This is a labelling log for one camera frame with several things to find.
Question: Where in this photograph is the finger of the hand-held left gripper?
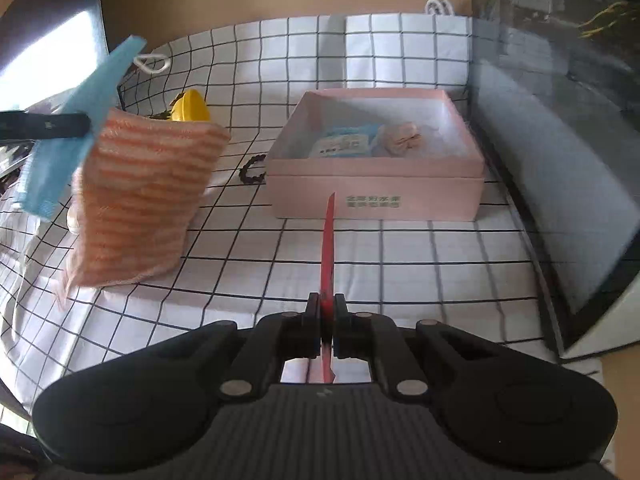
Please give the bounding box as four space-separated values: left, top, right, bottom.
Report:
0 109 93 141

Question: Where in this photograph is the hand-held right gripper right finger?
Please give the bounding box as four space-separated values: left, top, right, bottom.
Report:
333 292 481 401

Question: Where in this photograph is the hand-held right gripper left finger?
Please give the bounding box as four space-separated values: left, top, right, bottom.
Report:
167 292 323 401

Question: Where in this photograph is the blue face mask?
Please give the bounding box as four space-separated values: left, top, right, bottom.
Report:
15 35 173 218

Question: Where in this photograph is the red packet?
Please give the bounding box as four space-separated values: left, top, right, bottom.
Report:
312 191 338 386

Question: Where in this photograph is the orange striped cloth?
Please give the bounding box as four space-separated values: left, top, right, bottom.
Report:
60 107 232 306

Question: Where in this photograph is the pink box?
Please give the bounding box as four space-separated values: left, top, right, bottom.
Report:
263 87 486 222

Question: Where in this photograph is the white checked tablecloth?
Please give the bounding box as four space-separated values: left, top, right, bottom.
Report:
0 12 603 411

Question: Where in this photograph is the dark grey panel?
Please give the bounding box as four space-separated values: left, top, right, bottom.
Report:
0 0 126 117

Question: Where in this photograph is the yellow toy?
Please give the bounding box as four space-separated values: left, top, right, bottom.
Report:
167 89 213 123

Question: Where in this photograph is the blue white tissue packet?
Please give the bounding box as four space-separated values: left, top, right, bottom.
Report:
309 122 383 158

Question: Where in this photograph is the pink scrunchie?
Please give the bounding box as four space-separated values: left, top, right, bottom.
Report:
372 121 426 158

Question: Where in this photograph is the glass panel computer case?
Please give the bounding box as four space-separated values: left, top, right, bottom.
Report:
470 0 640 351

